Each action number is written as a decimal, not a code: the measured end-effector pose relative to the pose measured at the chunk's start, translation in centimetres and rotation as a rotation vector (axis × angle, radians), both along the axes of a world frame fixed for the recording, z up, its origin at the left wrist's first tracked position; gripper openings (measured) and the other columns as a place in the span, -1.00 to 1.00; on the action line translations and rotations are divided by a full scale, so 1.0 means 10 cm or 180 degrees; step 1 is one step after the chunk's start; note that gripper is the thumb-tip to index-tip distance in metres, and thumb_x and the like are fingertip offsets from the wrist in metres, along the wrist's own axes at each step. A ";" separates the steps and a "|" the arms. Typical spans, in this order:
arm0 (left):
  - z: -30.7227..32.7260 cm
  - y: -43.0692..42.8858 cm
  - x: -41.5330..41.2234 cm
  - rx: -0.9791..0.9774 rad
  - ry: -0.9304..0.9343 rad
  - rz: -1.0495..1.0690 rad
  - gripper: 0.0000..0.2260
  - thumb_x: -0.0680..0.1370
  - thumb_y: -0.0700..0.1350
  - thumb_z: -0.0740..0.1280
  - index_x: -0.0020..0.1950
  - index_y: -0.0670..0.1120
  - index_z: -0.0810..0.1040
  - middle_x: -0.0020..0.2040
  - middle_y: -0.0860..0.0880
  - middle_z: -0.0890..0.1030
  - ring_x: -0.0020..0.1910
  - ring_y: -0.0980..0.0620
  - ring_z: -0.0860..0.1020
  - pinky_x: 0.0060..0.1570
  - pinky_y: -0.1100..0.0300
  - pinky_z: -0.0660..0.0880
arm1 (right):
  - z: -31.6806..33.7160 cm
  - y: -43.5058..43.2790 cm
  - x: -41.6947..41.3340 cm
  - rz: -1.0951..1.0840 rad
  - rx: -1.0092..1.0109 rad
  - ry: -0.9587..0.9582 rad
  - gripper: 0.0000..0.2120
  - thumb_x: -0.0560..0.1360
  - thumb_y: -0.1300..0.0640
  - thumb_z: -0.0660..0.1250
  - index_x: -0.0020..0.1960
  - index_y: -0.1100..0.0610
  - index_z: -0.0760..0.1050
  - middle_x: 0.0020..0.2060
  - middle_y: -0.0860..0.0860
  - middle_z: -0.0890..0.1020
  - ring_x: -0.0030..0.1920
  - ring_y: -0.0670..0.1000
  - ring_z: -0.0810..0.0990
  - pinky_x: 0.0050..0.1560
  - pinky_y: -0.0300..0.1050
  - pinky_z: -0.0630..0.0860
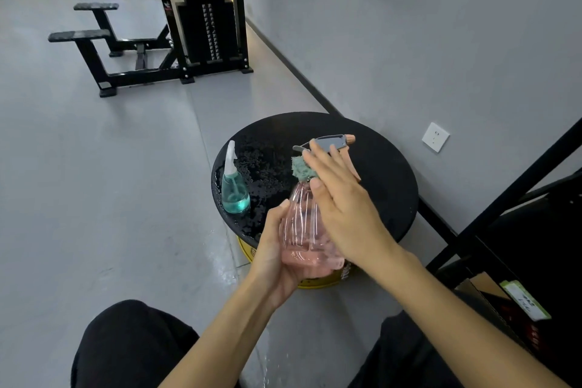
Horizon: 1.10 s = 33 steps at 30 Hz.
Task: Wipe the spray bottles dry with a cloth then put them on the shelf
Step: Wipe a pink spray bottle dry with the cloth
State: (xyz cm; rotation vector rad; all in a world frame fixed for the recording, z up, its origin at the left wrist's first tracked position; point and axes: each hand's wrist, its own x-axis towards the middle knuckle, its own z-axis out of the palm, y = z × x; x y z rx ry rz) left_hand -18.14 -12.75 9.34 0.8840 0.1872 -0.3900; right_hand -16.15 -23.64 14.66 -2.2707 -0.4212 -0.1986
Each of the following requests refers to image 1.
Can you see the person's right hand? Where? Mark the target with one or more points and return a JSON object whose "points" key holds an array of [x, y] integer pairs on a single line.
{"points": [[354, 224]]}

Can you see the person's left hand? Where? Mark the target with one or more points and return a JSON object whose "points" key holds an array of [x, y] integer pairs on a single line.
{"points": [[268, 269]]}

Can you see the pink spray bottle grey nozzle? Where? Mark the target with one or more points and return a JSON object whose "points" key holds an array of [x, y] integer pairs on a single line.
{"points": [[304, 237]]}

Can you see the green cleaning cloth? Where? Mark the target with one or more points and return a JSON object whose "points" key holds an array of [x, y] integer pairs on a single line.
{"points": [[302, 169]]}

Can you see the green spray bottle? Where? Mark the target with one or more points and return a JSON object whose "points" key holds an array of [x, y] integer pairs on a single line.
{"points": [[235, 196]]}

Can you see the black metal rack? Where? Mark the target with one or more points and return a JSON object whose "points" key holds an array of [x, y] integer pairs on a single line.
{"points": [[523, 233]]}

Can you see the person's right forearm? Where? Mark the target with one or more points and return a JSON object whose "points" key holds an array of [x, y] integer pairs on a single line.
{"points": [[454, 328]]}

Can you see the person's left forearm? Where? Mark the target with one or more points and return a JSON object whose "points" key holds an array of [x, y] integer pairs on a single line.
{"points": [[218, 347]]}

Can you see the round black table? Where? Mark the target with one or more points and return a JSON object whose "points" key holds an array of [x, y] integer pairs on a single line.
{"points": [[386, 183]]}

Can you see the yellow barrel base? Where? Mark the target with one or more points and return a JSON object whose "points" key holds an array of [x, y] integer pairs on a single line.
{"points": [[318, 284]]}

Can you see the brown cardboard box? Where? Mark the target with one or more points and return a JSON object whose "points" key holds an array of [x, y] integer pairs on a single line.
{"points": [[486, 283]]}

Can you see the green white label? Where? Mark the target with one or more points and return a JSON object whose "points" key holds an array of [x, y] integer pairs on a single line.
{"points": [[525, 300]]}

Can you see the white wall socket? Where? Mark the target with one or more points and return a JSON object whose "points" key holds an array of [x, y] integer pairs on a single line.
{"points": [[435, 137]]}

